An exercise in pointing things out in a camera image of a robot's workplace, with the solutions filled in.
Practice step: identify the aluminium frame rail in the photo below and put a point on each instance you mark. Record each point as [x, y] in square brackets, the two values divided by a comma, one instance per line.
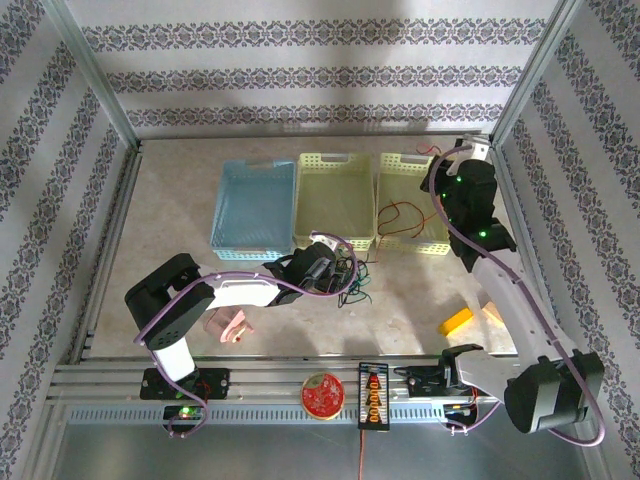
[280, 372]

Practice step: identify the pale yellow perforated basket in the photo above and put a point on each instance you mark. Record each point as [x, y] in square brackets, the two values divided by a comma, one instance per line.
[405, 185]
[335, 200]

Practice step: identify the yellow block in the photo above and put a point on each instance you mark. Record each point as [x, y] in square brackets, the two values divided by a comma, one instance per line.
[456, 321]

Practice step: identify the black control pad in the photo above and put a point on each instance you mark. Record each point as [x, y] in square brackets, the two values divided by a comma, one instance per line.
[374, 400]

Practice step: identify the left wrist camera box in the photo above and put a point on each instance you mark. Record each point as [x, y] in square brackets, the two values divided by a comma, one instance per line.
[324, 240]

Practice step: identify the small board with green light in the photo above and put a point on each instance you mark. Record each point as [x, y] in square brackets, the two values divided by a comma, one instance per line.
[185, 412]

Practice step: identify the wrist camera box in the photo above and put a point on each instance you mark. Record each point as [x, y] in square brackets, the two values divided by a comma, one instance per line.
[477, 148]
[324, 240]

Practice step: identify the blue perforated plastic basket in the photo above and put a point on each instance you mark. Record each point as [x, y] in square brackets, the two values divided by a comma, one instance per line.
[252, 210]

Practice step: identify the aluminium side rail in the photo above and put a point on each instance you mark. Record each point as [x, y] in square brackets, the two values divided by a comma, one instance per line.
[520, 220]
[107, 250]

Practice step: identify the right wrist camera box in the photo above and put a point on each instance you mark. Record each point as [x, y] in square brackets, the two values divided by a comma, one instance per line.
[477, 148]

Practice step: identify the aluminium frame post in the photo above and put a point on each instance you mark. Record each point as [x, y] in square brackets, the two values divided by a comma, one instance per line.
[90, 75]
[535, 75]

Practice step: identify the pink toy block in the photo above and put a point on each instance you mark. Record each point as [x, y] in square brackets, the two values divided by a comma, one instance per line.
[227, 327]

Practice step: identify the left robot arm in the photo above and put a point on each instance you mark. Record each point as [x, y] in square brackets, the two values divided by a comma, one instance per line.
[165, 310]

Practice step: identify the red round tin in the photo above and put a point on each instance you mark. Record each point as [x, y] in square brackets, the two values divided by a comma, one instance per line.
[322, 396]

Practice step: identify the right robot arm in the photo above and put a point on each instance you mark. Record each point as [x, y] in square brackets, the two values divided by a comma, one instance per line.
[550, 395]

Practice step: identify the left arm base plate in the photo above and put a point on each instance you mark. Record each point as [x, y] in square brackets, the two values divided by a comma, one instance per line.
[215, 384]

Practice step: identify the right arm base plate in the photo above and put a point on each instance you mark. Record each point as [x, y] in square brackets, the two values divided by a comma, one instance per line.
[425, 387]

